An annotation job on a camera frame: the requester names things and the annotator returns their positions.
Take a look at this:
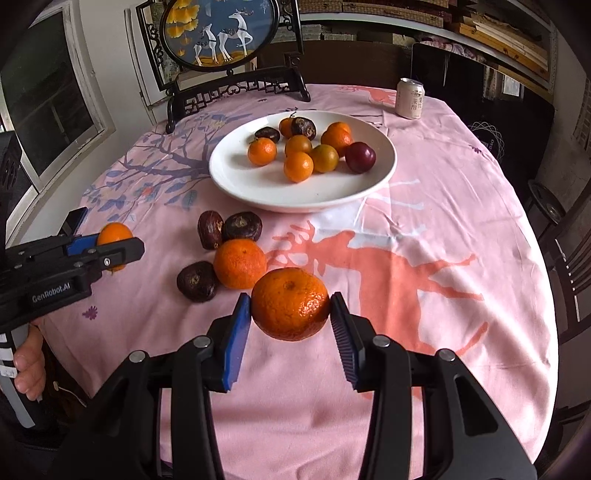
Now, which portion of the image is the floral folded cloth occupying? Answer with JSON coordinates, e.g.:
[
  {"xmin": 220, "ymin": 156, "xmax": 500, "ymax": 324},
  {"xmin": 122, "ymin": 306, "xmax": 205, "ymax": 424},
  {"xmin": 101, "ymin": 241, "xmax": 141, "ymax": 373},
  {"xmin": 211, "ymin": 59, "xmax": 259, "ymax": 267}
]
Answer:
[{"xmin": 418, "ymin": 37, "xmax": 485, "ymax": 64}]

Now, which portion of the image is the dark red plum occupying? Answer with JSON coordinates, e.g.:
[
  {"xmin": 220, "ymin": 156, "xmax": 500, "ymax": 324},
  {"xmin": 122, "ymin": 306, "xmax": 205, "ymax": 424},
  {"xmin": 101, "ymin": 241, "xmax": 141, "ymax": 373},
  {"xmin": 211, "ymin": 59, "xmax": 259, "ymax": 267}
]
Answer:
[{"xmin": 344, "ymin": 141, "xmax": 377, "ymax": 174}]

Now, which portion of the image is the dark round metal object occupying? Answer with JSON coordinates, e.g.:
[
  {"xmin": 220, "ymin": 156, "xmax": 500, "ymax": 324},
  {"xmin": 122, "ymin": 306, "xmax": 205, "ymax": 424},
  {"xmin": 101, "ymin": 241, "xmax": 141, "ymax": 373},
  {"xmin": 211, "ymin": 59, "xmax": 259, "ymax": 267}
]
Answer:
[{"xmin": 526, "ymin": 180, "xmax": 570, "ymax": 223}]

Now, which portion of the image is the black smartphone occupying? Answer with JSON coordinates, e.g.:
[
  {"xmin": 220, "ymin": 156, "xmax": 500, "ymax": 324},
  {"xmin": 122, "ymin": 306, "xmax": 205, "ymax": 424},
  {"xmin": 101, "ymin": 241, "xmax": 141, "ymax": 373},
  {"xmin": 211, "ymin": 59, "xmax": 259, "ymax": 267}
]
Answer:
[{"xmin": 64, "ymin": 207, "xmax": 89, "ymax": 237}]

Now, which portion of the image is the beige checkered curtain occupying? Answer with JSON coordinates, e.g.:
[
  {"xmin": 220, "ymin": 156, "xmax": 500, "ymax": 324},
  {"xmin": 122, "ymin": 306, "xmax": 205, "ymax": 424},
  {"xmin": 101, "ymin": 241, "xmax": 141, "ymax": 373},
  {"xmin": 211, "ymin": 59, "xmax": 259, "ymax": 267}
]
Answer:
[{"xmin": 570, "ymin": 78, "xmax": 591, "ymax": 144}]

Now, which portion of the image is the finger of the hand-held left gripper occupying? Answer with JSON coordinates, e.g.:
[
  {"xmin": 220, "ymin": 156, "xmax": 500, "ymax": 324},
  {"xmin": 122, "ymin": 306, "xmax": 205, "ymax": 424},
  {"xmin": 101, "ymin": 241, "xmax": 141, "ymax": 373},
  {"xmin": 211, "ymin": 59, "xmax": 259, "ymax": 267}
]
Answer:
[
  {"xmin": 28, "ymin": 237, "xmax": 145, "ymax": 283},
  {"xmin": 4, "ymin": 234, "xmax": 100, "ymax": 265}
]

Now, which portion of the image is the black cabinet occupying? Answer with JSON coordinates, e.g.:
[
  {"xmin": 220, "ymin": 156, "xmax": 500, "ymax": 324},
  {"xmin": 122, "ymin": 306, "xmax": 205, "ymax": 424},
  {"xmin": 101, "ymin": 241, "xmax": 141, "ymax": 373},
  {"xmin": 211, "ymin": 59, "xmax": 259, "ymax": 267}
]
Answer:
[{"xmin": 411, "ymin": 41, "xmax": 556, "ymax": 182}]

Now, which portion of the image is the stack of woven flat boxes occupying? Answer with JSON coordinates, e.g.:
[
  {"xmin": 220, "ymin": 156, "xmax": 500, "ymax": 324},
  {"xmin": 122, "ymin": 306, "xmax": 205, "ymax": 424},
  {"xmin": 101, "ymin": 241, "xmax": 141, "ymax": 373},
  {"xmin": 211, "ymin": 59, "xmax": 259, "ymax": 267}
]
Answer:
[{"xmin": 298, "ymin": 0, "xmax": 462, "ymax": 28}]

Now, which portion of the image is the white ceramic plate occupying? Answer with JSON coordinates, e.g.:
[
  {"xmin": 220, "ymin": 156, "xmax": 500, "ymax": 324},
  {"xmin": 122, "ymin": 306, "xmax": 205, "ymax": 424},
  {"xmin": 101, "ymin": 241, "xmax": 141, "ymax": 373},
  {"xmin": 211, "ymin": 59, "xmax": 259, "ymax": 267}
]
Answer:
[{"xmin": 209, "ymin": 111, "xmax": 398, "ymax": 213}]

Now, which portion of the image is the pale drink can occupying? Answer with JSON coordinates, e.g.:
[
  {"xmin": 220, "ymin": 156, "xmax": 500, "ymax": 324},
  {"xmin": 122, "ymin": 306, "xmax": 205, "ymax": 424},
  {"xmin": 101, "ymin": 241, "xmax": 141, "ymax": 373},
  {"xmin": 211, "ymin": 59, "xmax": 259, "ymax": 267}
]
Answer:
[{"xmin": 394, "ymin": 78, "xmax": 426, "ymax": 120}]

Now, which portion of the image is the round deer painting table screen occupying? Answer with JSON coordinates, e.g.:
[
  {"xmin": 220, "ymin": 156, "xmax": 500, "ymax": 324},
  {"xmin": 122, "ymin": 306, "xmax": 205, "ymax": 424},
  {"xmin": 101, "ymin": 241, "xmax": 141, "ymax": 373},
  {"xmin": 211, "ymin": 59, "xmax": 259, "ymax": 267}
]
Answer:
[{"xmin": 135, "ymin": 0, "xmax": 311, "ymax": 134}]

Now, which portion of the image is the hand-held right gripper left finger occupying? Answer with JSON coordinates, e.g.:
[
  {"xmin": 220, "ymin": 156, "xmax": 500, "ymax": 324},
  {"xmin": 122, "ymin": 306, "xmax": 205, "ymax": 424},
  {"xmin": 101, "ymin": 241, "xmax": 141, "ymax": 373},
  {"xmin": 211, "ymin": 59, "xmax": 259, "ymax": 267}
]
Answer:
[{"xmin": 60, "ymin": 292, "xmax": 252, "ymax": 480}]

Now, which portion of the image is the white wall shelf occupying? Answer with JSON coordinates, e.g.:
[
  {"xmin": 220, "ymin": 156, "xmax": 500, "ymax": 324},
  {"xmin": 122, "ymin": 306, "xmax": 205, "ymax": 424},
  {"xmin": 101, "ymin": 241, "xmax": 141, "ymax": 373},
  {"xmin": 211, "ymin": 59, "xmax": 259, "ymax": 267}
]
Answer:
[{"xmin": 295, "ymin": 0, "xmax": 560, "ymax": 90}]

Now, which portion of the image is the person's left hand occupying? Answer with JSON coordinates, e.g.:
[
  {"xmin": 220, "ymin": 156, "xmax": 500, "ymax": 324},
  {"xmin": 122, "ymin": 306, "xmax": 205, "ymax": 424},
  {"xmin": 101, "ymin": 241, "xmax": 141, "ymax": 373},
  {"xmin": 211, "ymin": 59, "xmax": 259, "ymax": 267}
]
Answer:
[{"xmin": 14, "ymin": 325, "xmax": 47, "ymax": 402}]

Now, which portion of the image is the pink printed tablecloth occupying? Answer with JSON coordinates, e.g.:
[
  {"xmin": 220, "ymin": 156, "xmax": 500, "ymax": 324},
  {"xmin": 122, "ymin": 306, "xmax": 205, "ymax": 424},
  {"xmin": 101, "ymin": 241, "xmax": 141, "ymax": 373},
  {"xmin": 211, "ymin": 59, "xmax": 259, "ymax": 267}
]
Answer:
[{"xmin": 44, "ymin": 83, "xmax": 559, "ymax": 480}]

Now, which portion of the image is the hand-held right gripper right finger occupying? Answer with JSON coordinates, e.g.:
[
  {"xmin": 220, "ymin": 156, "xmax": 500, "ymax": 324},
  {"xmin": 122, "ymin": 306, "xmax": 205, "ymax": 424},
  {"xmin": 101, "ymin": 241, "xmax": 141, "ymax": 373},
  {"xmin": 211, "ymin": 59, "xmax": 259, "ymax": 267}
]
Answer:
[{"xmin": 329, "ymin": 292, "xmax": 539, "ymax": 480}]

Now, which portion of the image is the white framed window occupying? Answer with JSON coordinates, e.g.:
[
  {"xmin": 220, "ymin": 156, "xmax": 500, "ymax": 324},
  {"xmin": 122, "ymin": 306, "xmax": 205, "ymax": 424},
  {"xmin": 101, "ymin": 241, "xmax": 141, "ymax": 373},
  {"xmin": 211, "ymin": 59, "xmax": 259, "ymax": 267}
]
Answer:
[{"xmin": 0, "ymin": 2, "xmax": 117, "ymax": 217}]

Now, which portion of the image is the pile of mandarins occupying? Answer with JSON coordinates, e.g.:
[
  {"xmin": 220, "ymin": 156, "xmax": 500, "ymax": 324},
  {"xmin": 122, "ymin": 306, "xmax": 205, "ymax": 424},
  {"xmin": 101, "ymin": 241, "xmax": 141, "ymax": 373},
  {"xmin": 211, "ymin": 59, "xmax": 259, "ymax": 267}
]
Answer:
[{"xmin": 247, "ymin": 116, "xmax": 354, "ymax": 184}]

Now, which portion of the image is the round orange mandarin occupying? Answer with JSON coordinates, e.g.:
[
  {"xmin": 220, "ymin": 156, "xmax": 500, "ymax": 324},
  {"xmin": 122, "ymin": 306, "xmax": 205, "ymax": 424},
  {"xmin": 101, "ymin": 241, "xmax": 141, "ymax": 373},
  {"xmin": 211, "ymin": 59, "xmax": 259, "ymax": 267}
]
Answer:
[
  {"xmin": 97, "ymin": 222, "xmax": 134, "ymax": 273},
  {"xmin": 250, "ymin": 268, "xmax": 331, "ymax": 342},
  {"xmin": 213, "ymin": 239, "xmax": 269, "ymax": 291}
]

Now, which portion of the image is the stack of wooden boards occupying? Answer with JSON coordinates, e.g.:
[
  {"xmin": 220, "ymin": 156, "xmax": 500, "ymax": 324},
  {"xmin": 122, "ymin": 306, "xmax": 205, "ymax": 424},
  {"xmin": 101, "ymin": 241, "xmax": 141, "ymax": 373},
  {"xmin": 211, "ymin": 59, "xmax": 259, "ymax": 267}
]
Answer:
[{"xmin": 450, "ymin": 8, "xmax": 553, "ymax": 71}]

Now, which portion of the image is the dark wooden slatted chair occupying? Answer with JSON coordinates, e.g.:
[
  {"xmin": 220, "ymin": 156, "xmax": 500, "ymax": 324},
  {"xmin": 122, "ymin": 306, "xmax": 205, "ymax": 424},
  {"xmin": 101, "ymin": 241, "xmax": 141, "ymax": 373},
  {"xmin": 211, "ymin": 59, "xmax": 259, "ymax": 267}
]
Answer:
[{"xmin": 536, "ymin": 198, "xmax": 591, "ymax": 340}]

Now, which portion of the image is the white wall conduit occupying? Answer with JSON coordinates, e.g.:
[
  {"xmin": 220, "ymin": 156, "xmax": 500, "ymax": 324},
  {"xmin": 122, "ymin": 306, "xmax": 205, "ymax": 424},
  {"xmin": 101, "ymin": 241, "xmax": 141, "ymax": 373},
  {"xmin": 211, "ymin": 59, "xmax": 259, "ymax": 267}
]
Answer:
[{"xmin": 124, "ymin": 7, "xmax": 158, "ymax": 124}]

